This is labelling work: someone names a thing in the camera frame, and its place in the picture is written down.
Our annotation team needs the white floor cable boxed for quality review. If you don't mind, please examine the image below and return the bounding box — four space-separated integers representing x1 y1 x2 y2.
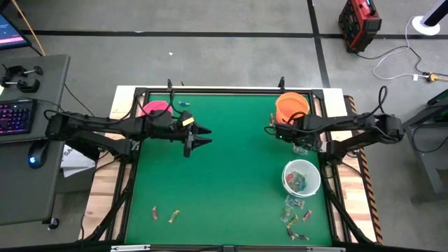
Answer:
371 16 430 81

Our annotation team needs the yellow black hazard tape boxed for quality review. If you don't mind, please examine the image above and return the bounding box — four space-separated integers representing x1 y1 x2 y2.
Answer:
344 94 384 245

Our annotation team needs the floor stand white base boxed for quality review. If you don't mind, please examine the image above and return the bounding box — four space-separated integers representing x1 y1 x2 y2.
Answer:
411 0 448 36

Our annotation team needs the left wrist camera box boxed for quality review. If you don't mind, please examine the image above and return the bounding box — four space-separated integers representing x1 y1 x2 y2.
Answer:
176 111 196 130

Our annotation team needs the backlit black keyboard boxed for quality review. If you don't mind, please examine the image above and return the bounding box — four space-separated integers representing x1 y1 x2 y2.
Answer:
0 99 38 137

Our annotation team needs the grey metal stand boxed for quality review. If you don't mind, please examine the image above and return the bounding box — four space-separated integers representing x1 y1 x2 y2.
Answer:
401 101 448 204

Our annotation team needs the thin black desk cable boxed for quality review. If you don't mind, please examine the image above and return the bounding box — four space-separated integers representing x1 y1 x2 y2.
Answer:
64 83 97 118

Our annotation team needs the monitor with blue screen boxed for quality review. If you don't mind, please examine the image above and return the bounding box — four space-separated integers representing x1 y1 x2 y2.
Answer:
0 12 31 51

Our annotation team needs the orange jack-o-lantern bucket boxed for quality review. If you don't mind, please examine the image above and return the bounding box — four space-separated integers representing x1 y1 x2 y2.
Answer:
274 92 311 124

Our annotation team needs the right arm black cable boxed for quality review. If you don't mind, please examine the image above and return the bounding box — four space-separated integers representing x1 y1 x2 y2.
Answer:
264 85 389 137

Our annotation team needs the white halloween face bucket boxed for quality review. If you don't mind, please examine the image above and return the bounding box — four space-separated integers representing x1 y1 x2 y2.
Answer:
281 159 322 198

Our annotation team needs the black device green edge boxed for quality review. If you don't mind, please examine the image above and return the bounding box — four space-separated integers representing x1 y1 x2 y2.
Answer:
426 89 448 108

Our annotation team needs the silver metal bracket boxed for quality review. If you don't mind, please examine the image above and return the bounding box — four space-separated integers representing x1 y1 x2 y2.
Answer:
306 246 347 252
111 244 151 252

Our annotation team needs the yellow pole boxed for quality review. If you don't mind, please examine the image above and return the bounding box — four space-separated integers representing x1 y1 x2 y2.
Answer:
11 0 46 56

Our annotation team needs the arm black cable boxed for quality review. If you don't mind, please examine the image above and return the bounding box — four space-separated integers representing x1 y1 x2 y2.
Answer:
134 79 186 122
264 85 389 137

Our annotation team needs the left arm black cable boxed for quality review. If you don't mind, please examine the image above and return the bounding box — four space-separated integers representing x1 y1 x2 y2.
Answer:
134 79 186 122

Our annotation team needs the black floor cable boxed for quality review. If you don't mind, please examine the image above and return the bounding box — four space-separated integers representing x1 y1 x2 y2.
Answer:
353 45 433 76

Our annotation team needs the grey desk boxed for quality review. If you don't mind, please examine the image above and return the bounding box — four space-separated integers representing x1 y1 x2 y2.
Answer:
0 54 71 227

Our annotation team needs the black c-clamp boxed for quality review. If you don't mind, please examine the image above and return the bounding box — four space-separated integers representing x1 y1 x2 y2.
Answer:
0 78 41 94
1 64 45 80

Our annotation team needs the white paper sheet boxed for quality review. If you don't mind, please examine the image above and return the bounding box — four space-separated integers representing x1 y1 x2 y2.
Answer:
59 144 96 179

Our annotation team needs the pink halloween face bucket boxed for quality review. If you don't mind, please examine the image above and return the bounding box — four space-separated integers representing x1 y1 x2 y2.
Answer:
139 100 174 118

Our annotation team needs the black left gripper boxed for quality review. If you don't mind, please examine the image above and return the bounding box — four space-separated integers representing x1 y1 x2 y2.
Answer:
148 111 214 158

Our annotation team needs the green candy clear bag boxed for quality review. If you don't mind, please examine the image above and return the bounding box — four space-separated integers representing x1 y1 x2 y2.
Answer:
279 204 293 224

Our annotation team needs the black aluminium rig frame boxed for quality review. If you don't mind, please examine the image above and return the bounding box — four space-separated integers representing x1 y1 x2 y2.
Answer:
78 76 377 252

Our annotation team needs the black computer mouse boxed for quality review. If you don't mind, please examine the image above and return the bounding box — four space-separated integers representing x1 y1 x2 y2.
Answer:
27 139 50 170

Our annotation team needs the red black power station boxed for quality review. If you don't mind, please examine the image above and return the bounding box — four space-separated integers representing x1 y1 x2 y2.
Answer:
337 0 383 54

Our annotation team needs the yellow cable plug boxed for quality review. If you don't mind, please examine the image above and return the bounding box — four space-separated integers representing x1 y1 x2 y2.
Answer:
421 71 448 84

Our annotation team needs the green table mat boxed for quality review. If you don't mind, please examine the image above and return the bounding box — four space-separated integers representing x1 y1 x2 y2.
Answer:
125 92 333 246

